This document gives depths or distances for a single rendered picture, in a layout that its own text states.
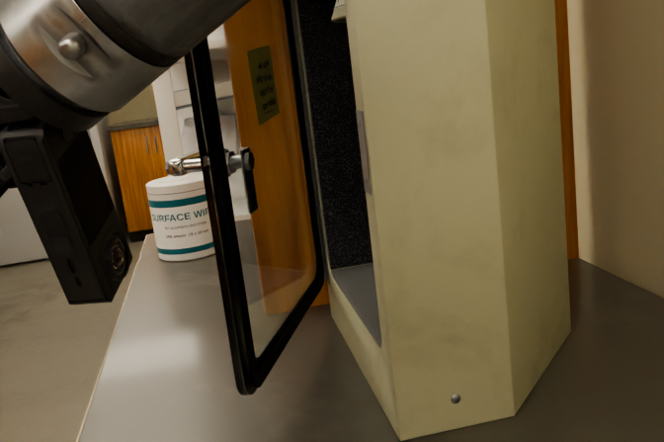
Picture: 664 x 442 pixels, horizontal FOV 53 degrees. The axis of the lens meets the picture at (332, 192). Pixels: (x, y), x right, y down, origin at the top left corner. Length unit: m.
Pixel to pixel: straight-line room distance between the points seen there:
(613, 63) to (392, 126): 0.52
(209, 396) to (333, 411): 0.15
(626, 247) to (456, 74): 0.54
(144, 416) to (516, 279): 0.40
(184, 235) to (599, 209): 0.73
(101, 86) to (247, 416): 0.46
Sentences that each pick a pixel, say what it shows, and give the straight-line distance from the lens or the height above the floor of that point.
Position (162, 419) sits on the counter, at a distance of 0.74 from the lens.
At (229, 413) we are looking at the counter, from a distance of 0.72.
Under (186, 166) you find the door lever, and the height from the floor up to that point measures 1.20.
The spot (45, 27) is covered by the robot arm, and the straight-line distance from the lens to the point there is 0.32.
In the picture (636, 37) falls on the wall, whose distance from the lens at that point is 0.96.
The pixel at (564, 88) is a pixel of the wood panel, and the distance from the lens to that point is 1.03.
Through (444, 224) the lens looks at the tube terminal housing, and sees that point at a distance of 0.57.
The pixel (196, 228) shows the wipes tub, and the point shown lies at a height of 1.00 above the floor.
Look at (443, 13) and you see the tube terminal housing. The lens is 0.56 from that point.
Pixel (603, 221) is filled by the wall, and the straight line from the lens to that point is 1.07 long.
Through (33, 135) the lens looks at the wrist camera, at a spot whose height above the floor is 1.26.
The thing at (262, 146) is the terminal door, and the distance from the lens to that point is 0.68.
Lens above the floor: 1.28
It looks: 11 degrees down
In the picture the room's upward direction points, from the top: 7 degrees counter-clockwise
